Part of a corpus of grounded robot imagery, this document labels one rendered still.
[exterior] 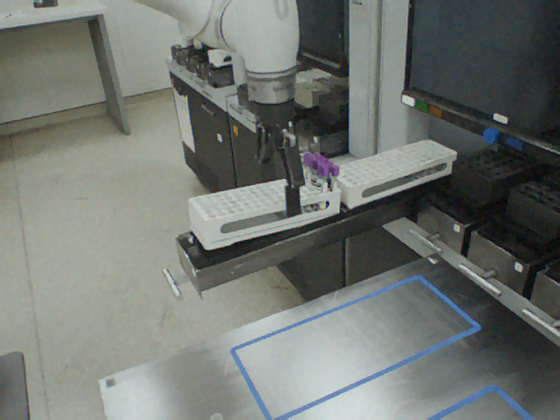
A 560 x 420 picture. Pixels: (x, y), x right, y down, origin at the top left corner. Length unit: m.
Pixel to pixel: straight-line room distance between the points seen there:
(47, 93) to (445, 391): 4.05
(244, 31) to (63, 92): 3.65
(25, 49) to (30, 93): 0.33
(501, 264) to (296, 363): 0.46
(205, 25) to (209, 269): 0.44
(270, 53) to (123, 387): 0.56
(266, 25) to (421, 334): 0.54
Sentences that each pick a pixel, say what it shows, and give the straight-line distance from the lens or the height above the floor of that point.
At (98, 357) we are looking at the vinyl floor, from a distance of 2.04.
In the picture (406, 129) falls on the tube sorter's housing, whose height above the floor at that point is 0.89.
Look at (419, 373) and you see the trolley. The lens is 0.73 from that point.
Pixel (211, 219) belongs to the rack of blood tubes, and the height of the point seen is 0.89.
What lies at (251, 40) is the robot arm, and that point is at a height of 1.19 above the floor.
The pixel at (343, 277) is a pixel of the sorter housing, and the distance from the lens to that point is 1.58.
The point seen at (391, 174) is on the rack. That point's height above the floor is 0.86.
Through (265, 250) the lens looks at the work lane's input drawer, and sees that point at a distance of 0.98.
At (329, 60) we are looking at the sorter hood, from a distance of 1.46.
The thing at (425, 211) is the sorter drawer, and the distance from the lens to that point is 1.13.
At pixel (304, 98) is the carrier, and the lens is 1.63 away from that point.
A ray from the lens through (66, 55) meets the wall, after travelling 4.40.
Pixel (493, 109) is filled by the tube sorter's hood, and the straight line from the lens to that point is 1.04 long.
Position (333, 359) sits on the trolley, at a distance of 0.74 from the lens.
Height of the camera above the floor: 1.37
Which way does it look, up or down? 31 degrees down
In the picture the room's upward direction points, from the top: 4 degrees counter-clockwise
